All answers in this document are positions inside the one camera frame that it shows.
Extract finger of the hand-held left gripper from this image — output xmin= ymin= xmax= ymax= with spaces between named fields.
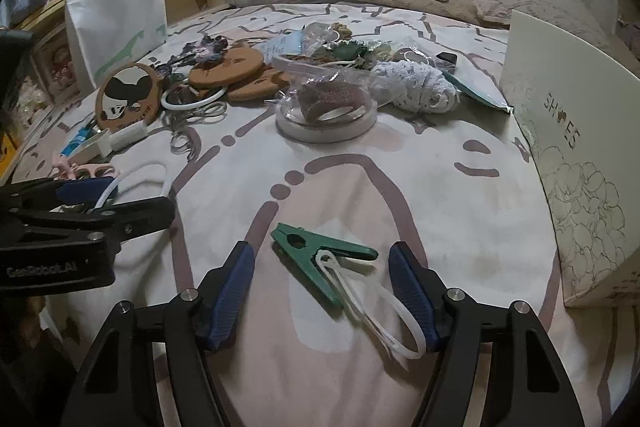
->
xmin=0 ymin=176 xmax=119 ymax=214
xmin=10 ymin=196 xmax=176 ymax=240

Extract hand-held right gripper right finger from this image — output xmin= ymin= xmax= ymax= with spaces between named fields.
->
xmin=387 ymin=241 xmax=586 ymax=427

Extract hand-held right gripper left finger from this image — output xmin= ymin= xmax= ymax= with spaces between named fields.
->
xmin=60 ymin=241 xmax=257 ymax=427

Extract pink eyelash curler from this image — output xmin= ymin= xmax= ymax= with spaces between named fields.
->
xmin=51 ymin=158 xmax=122 ymax=182

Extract green clothespin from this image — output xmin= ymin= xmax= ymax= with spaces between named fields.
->
xmin=270 ymin=223 xmax=379 ymax=308

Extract white shoe box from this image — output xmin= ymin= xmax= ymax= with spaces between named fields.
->
xmin=500 ymin=9 xmax=640 ymax=308

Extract blue packet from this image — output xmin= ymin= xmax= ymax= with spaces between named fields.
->
xmin=60 ymin=117 xmax=101 ymax=156

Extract metal key rings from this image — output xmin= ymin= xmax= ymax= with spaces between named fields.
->
xmin=170 ymin=99 xmax=228 ymax=155

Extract panda print wooden coaster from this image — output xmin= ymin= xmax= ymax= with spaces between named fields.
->
xmin=95 ymin=63 xmax=158 ymax=135

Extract printed blanket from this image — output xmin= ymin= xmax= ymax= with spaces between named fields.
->
xmin=0 ymin=2 xmax=640 ymax=427

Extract cartoon printed box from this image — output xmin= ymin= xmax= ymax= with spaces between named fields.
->
xmin=35 ymin=24 xmax=86 ymax=105

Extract cork coaster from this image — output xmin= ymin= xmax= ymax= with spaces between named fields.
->
xmin=227 ymin=69 xmax=291 ymax=102
xmin=189 ymin=48 xmax=265 ymax=85

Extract white tape roll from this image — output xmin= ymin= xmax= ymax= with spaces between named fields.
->
xmin=276 ymin=99 xmax=378 ymax=144

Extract white lace roll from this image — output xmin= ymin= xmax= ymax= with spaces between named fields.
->
xmin=372 ymin=59 xmax=458 ymax=112

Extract teal packet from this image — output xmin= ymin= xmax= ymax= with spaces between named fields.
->
xmin=440 ymin=57 xmax=515 ymax=114

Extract zip bag with ribbon roll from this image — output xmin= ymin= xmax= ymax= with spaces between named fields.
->
xmin=272 ymin=57 xmax=373 ymax=120

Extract bag of green fabric flowers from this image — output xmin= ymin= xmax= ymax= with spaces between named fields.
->
xmin=305 ymin=22 xmax=396 ymax=70

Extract beige bed sheet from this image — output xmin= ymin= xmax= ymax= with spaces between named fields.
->
xmin=227 ymin=0 xmax=640 ymax=75

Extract white hoop ring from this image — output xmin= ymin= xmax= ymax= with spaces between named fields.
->
xmin=161 ymin=82 xmax=223 ymax=110

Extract purple flower hair tie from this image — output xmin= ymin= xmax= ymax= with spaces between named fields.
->
xmin=182 ymin=34 xmax=231 ymax=68

